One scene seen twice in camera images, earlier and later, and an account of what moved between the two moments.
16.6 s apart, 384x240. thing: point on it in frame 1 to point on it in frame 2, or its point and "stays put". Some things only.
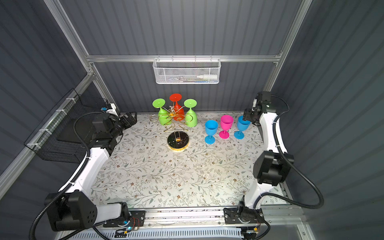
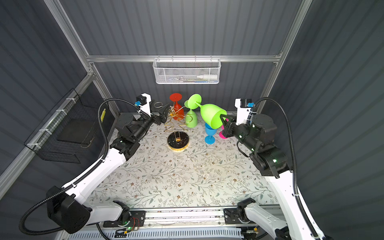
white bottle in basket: [208, 76] stays put
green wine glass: [191, 118] stays put
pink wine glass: [226, 123] stays put
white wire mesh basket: [186, 71] stays put
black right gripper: [247, 114] to [228, 126]
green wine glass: [163, 116] to [210, 113]
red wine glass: [179, 112] stays put
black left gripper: [132, 121] to [160, 118]
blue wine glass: [211, 127] stays put
